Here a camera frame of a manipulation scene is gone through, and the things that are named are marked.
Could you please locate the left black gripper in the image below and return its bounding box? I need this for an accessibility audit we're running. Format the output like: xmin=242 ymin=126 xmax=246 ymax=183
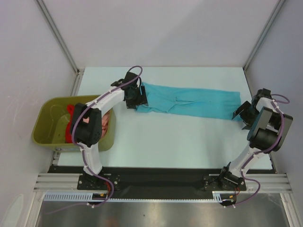
xmin=126 ymin=86 xmax=148 ymax=110

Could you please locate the turquoise t shirt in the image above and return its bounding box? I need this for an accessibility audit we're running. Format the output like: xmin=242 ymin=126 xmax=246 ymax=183
xmin=136 ymin=83 xmax=241 ymax=120

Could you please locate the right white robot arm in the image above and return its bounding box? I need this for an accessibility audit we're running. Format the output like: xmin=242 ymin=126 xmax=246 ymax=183
xmin=217 ymin=96 xmax=293 ymax=191

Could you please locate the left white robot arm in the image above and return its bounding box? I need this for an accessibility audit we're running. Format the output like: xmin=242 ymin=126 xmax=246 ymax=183
xmin=71 ymin=78 xmax=148 ymax=189

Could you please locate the pink t shirt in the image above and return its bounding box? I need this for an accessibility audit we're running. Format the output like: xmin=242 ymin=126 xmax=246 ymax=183
xmin=82 ymin=112 xmax=112 ymax=138

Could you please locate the red t shirt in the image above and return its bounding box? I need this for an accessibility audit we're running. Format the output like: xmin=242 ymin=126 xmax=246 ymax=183
xmin=65 ymin=105 xmax=75 ymax=143

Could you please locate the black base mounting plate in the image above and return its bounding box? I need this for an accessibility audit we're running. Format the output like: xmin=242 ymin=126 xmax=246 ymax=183
xmin=47 ymin=165 xmax=277 ymax=200

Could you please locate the olive green plastic bin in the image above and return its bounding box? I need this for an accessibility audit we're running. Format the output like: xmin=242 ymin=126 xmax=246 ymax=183
xmin=32 ymin=95 xmax=116 ymax=152

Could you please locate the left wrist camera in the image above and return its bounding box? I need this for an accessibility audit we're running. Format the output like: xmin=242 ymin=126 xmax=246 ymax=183
xmin=123 ymin=71 xmax=142 ymax=87

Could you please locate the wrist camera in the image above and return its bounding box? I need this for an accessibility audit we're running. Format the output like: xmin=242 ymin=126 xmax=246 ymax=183
xmin=123 ymin=71 xmax=142 ymax=87
xmin=251 ymin=88 xmax=272 ymax=105

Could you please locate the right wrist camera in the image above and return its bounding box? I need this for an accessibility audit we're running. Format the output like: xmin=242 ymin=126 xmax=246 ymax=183
xmin=251 ymin=88 xmax=272 ymax=105

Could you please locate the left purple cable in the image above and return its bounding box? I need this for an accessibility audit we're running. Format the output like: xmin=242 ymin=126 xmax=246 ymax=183
xmin=71 ymin=65 xmax=143 ymax=210

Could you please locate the white slotted cable duct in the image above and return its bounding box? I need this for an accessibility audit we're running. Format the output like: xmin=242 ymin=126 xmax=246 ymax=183
xmin=44 ymin=190 xmax=248 ymax=203

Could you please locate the right aluminium frame post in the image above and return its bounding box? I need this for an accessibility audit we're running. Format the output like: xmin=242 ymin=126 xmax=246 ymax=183
xmin=242 ymin=0 xmax=288 ymax=73

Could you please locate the aluminium frame post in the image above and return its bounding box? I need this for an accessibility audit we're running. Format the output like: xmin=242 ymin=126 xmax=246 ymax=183
xmin=242 ymin=0 xmax=288 ymax=73
xmin=35 ymin=0 xmax=79 ymax=74

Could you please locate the left aluminium frame post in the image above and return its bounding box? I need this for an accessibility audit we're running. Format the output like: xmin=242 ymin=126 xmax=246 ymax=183
xmin=35 ymin=0 xmax=79 ymax=74

